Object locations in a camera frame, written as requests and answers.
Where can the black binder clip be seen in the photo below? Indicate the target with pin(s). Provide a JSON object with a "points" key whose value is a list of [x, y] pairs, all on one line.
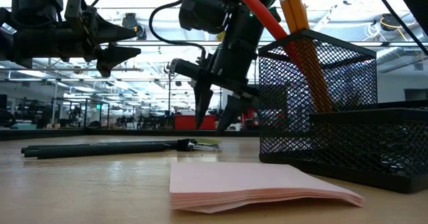
{"points": [[212, 147], [184, 144]]}

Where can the black mesh desk organizer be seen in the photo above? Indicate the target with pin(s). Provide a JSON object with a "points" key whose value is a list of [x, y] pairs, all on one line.
{"points": [[368, 115]]}

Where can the pink sticky note pad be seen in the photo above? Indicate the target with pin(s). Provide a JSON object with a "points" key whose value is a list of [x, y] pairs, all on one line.
{"points": [[250, 180]]}

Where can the black pen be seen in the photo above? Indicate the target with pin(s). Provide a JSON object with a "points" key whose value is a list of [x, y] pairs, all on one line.
{"points": [[30, 153], [67, 147], [117, 150], [150, 143]]}

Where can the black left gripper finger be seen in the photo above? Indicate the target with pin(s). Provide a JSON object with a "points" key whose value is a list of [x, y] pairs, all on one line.
{"points": [[112, 57], [110, 31]]}

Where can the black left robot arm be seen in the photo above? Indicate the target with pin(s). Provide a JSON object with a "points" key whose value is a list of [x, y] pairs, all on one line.
{"points": [[33, 43]]}

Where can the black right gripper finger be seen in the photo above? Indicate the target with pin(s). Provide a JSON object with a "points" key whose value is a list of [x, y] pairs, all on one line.
{"points": [[235, 107], [202, 100]]}

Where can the orange pencil with white band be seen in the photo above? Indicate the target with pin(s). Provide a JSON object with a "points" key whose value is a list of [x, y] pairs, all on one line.
{"points": [[286, 10]]}

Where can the wall mounted screen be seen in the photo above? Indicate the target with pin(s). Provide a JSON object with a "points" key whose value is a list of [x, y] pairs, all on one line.
{"points": [[416, 95]]}

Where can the person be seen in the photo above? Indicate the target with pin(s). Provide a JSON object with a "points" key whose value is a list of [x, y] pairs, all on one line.
{"points": [[177, 111]]}

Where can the black background frame stand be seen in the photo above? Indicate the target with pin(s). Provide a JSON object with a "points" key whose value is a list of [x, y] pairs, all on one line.
{"points": [[169, 93]]}

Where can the red storage bin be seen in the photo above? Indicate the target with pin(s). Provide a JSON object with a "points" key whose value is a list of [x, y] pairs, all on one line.
{"points": [[184, 122]]}

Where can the suspended light rail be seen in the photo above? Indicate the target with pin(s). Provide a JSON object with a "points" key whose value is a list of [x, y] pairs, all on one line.
{"points": [[157, 43]]}

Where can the black aluminium table frame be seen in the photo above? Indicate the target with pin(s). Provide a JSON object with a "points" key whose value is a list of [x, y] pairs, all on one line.
{"points": [[50, 134]]}

